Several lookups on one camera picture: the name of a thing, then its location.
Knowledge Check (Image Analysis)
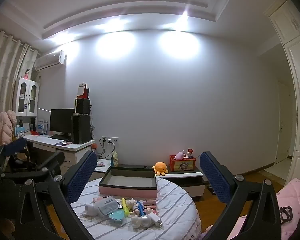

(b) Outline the black computer tower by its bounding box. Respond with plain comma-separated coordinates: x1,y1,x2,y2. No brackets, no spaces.
72,115,92,145

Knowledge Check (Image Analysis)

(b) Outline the white desk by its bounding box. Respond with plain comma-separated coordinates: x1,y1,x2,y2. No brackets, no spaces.
22,132,95,173

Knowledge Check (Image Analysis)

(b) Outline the pink storage box black rim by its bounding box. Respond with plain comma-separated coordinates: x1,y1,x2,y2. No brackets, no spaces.
99,167,158,198

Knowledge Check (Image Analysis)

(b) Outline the blue yellow snack bag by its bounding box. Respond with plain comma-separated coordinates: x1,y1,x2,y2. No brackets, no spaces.
110,151,119,167

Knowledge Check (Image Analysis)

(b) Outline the beige curtain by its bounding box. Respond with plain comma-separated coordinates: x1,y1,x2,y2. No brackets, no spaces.
0,24,39,147

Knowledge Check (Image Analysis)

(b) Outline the blue plastic tube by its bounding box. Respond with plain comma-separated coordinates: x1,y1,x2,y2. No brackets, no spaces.
135,200,147,216

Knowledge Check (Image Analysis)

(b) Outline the striped white quilted table cover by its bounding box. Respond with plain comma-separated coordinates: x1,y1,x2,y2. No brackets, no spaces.
70,172,198,240

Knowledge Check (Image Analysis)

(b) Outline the blue white box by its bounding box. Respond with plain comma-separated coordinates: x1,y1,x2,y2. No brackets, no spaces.
37,119,48,134

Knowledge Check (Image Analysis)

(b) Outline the teal oval plastic case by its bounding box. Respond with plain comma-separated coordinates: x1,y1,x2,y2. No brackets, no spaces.
108,209,125,221

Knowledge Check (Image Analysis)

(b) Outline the pink quilted blanket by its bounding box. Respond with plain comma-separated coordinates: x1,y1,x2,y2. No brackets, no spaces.
205,177,300,240

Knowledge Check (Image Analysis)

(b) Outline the yellow plastic tube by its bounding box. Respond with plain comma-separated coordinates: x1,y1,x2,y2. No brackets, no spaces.
121,198,130,217

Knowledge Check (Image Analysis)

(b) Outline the white glass door cabinet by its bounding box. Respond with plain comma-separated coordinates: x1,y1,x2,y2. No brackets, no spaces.
12,77,40,130

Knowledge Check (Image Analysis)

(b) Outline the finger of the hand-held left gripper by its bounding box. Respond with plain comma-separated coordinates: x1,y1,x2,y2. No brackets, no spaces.
5,151,66,180
2,137,28,157

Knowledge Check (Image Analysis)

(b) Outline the white door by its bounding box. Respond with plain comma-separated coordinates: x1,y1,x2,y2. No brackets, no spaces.
275,80,294,165

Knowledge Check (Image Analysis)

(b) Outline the black power cable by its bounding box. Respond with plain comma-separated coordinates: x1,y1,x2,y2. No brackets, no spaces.
98,140,115,160

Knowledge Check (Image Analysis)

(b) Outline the orange octopus plush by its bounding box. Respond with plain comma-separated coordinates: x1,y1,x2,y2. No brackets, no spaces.
152,162,169,176

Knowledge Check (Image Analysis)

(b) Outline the black computer monitor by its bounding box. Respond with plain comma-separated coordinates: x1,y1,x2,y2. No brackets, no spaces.
49,108,75,140

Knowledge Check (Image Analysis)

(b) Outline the black wire frame object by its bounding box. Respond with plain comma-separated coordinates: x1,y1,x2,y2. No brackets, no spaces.
279,206,293,223

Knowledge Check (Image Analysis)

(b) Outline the white silver astronaut figure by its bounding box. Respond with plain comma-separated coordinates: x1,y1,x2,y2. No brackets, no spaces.
131,215,152,229

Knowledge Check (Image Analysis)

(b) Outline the pink down jacket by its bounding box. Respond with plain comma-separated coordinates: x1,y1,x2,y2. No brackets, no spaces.
0,110,17,145

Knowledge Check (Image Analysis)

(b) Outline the white rounded plastic gadget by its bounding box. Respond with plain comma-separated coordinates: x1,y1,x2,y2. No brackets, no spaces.
84,202,101,216

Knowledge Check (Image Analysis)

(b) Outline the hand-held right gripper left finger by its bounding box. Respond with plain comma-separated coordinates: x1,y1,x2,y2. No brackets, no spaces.
19,151,98,240

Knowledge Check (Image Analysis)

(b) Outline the white low nightstand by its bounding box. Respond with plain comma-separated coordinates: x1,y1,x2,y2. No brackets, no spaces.
94,159,115,174

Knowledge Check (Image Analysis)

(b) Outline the black box speaker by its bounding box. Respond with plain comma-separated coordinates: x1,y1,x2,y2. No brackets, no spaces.
76,98,91,116

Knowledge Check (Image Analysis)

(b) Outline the white air conditioner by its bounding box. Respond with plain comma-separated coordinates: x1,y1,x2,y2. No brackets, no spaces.
34,50,67,71

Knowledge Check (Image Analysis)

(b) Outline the red toy crate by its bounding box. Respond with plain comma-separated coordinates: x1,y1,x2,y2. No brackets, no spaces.
169,154,196,172

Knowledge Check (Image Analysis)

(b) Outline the black keyboard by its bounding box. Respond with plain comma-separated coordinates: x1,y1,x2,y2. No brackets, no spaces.
50,134,73,142

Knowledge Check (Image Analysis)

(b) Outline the white plug charger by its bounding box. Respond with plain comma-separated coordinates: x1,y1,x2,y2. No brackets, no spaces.
148,212,163,227

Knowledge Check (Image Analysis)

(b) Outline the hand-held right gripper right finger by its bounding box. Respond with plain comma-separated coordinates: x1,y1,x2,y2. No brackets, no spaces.
200,151,282,240

